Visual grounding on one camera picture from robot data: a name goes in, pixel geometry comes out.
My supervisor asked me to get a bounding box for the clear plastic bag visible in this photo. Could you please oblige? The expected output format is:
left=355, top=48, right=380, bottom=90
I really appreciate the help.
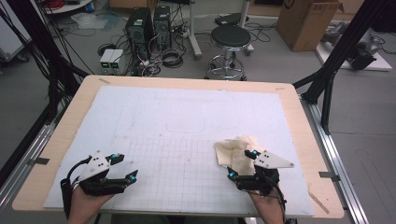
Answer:
left=70, top=12, right=108, bottom=31

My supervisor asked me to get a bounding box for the white round table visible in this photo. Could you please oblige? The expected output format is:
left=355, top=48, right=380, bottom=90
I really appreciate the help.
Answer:
left=42, top=0, right=94, bottom=15

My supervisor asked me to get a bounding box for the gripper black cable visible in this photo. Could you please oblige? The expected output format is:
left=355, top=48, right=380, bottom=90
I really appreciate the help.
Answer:
left=60, top=155, right=93, bottom=220
left=261, top=174, right=288, bottom=224

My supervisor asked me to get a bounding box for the black round stool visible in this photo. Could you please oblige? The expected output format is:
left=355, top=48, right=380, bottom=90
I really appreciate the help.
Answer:
left=205, top=24, right=255, bottom=81

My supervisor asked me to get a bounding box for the coiled black cable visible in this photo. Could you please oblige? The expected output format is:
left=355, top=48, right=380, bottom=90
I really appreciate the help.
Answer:
left=161, top=48, right=185, bottom=69

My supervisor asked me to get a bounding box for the white gridded mat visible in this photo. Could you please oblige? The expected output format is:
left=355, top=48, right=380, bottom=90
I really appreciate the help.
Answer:
left=43, top=85, right=316, bottom=218

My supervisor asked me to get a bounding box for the cardboard box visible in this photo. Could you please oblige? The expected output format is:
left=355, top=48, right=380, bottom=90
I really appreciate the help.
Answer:
left=276, top=0, right=344, bottom=52

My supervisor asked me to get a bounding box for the black flat case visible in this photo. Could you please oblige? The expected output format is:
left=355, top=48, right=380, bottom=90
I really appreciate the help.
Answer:
left=214, top=12, right=250, bottom=27

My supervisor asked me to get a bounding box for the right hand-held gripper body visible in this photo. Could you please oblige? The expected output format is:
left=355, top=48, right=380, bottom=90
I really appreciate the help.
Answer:
left=234, top=149, right=295, bottom=198

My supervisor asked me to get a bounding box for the white platform board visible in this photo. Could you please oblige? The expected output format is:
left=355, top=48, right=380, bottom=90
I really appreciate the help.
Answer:
left=315, top=29, right=393, bottom=73

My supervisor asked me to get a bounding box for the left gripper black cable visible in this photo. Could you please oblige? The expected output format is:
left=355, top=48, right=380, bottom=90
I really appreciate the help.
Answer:
left=60, top=155, right=93, bottom=220

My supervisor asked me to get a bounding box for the person's right hand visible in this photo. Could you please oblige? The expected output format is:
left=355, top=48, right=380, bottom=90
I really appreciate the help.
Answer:
left=248, top=189, right=285, bottom=224

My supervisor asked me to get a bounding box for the person's left hand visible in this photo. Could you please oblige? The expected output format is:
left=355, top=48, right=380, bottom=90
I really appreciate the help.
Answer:
left=66, top=186, right=115, bottom=224

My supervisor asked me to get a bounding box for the white cabinet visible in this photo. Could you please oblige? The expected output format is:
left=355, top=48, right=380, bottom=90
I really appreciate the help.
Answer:
left=0, top=0, right=33, bottom=63

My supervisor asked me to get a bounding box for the cream cloth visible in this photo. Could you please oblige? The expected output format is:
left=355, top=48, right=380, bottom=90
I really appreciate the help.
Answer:
left=214, top=134, right=266, bottom=177

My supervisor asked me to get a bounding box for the large black computer tower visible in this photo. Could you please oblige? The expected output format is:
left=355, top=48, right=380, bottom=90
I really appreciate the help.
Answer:
left=124, top=7, right=155, bottom=61

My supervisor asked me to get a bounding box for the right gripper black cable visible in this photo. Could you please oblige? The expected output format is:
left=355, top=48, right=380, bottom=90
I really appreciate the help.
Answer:
left=261, top=174, right=288, bottom=224

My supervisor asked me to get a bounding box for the grey and black machine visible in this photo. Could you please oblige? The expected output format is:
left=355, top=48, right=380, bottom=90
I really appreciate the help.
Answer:
left=321, top=21, right=386, bottom=71

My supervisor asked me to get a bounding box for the aluminium rail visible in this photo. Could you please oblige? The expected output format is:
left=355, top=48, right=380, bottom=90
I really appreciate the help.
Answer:
left=0, top=102, right=68, bottom=208
left=300, top=94, right=370, bottom=224

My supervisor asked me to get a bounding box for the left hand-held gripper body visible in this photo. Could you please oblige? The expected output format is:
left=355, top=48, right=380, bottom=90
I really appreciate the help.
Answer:
left=78, top=150, right=129, bottom=197

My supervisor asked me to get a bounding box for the slim black computer tower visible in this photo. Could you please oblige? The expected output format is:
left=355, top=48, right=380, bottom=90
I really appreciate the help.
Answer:
left=152, top=5, right=173, bottom=51

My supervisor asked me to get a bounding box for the white power supply unit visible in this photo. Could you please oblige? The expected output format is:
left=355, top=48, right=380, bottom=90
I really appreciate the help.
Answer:
left=108, top=49, right=126, bottom=71
left=99, top=49, right=116, bottom=71

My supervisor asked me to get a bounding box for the grey metal bracket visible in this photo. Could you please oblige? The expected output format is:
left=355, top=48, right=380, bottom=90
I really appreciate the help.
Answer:
left=26, top=157, right=50, bottom=166
left=318, top=171, right=341, bottom=183

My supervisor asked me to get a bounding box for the thin wooden strip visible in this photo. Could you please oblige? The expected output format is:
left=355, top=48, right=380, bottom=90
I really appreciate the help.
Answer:
left=306, top=183, right=331, bottom=216

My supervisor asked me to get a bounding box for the black metal frame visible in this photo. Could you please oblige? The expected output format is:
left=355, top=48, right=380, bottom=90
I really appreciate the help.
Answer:
left=0, top=0, right=90, bottom=126
left=291, top=0, right=396, bottom=135

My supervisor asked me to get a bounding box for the white desk leg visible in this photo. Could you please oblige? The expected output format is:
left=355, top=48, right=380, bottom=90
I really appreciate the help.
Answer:
left=186, top=0, right=204, bottom=61
left=238, top=0, right=255, bottom=56

